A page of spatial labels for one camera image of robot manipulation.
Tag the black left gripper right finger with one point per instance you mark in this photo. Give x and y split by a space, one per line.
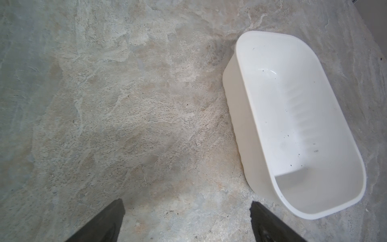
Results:
267 227

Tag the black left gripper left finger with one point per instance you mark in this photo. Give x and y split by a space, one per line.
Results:
104 227

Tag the white plastic bin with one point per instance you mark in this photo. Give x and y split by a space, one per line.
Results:
295 145

